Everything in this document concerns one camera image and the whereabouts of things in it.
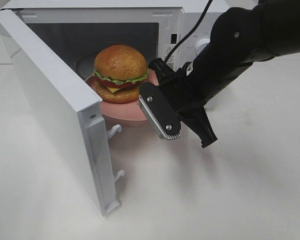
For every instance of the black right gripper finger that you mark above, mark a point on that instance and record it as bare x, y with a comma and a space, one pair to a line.
197, 120
165, 74

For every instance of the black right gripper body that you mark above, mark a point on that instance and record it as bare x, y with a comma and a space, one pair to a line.
189, 88

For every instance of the toy hamburger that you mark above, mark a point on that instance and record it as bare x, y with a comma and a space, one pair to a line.
119, 70

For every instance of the pink round plate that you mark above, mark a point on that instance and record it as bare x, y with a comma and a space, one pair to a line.
127, 114

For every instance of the white microwave door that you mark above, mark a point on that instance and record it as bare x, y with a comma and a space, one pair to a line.
67, 108

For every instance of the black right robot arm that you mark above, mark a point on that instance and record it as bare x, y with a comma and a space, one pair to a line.
239, 38

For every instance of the white warning label sticker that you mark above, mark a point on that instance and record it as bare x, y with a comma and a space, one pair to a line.
167, 48

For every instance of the white upper microwave knob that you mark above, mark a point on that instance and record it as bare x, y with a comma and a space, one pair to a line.
201, 44

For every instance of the white microwave oven body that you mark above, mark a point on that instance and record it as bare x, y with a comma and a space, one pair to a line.
76, 28

